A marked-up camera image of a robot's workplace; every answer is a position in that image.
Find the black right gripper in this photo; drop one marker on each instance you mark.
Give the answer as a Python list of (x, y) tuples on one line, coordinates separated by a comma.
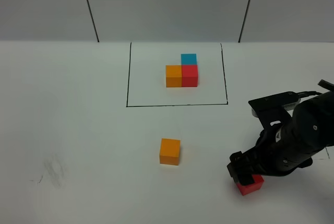
[(278, 153)]

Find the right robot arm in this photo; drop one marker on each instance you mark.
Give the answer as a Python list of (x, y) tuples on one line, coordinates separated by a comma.
[(296, 126)]

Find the template red block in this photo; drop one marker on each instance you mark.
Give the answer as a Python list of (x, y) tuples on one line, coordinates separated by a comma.
[(189, 75)]

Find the template orange block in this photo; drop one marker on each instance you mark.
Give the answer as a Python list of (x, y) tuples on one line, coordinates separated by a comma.
[(173, 76)]

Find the template blue block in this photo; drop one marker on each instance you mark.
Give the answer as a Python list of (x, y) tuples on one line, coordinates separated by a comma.
[(188, 59)]

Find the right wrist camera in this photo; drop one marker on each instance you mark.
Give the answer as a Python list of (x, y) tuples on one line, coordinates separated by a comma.
[(274, 108)]

